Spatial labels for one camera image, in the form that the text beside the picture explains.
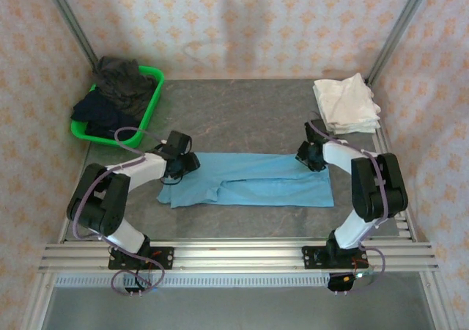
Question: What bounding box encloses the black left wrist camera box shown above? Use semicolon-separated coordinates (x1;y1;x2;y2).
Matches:
165;130;193;156

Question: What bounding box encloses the dark grey crumpled t-shirt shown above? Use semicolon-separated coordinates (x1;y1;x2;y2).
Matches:
91;55;157;122

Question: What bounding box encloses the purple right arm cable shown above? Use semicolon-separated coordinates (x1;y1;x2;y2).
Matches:
306;120;386;295

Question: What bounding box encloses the light blue printed t-shirt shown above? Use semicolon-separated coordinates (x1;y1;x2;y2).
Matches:
156;152;335;209

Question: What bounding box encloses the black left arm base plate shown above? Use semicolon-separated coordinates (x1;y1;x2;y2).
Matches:
108;246;174;271

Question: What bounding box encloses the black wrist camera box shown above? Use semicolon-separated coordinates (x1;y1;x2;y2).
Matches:
165;130;193;156
304;119;325;143

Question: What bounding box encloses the black controller board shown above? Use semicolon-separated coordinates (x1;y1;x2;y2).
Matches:
327;269;375;296

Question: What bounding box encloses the navy crumpled t-shirt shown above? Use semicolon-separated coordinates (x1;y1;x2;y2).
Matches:
70;89;142;142

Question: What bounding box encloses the white slotted cable duct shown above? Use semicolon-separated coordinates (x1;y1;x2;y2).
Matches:
54;274;330;287

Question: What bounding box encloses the aluminium mounting beam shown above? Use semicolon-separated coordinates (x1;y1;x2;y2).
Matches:
38;240;440;272

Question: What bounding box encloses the stack of white folded clothes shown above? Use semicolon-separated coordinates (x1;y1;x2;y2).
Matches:
312;72;382;136

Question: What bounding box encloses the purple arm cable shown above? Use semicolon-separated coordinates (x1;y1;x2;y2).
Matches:
73;126;166;298
306;120;386;295

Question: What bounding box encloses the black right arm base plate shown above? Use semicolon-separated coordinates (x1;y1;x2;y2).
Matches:
302;245;369;271

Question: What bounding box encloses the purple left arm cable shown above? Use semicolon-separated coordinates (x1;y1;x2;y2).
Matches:
73;126;166;298

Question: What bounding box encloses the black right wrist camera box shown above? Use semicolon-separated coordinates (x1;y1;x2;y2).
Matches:
304;119;325;143

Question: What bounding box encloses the aluminium frame post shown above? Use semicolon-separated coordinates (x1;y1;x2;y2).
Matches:
365;0;437;86
20;271;56;330
39;0;99;73
419;271;451;330

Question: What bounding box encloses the green plastic basket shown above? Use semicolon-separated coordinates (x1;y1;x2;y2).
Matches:
70;65;166;147

